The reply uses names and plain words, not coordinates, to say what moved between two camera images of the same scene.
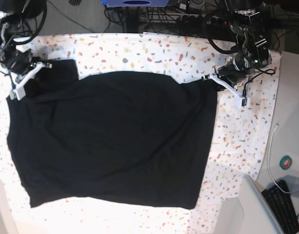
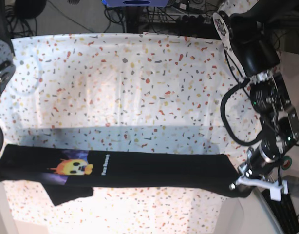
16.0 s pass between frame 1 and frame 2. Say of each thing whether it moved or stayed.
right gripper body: moved
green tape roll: stayed
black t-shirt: moved
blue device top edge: stayed
